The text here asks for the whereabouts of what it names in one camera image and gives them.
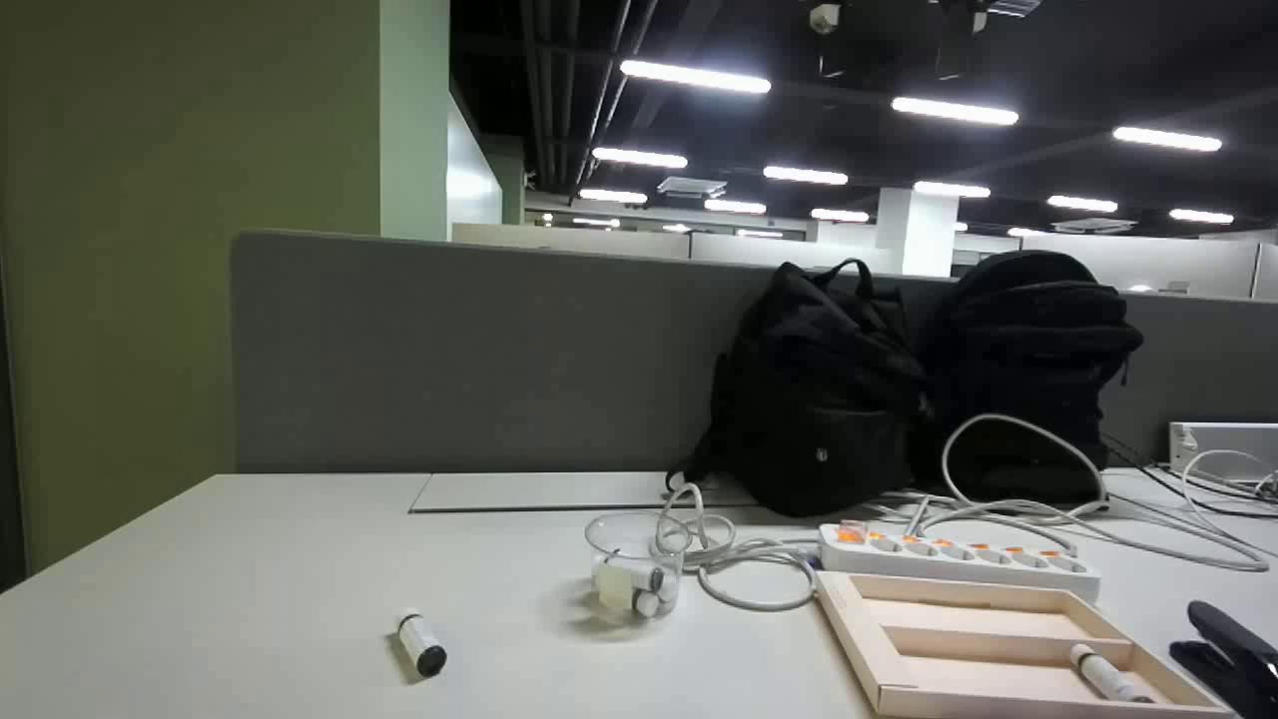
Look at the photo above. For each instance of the clear glass bowl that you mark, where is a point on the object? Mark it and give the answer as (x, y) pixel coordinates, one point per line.
(625, 593)

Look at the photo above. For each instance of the ceiling strip light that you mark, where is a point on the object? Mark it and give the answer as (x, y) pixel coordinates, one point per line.
(736, 207)
(613, 199)
(950, 111)
(1078, 207)
(802, 175)
(690, 79)
(1200, 218)
(1168, 136)
(950, 191)
(639, 158)
(838, 212)

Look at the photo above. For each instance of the grey desk partition panel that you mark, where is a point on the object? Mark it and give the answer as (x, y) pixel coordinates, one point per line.
(465, 363)

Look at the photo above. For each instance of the white square pillar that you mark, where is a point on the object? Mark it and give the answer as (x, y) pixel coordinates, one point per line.
(917, 234)

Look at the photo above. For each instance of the white power strip orange switches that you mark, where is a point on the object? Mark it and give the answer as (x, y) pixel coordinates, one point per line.
(961, 570)

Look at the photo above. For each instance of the large black backpack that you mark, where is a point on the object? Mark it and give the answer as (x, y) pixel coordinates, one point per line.
(1023, 345)

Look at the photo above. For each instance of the white box device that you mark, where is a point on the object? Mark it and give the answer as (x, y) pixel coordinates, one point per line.
(1219, 436)

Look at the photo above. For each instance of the black stapler-like tool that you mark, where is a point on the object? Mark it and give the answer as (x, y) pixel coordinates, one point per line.
(1230, 652)

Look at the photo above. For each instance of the wooden tray frame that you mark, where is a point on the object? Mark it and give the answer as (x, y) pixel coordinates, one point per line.
(842, 617)

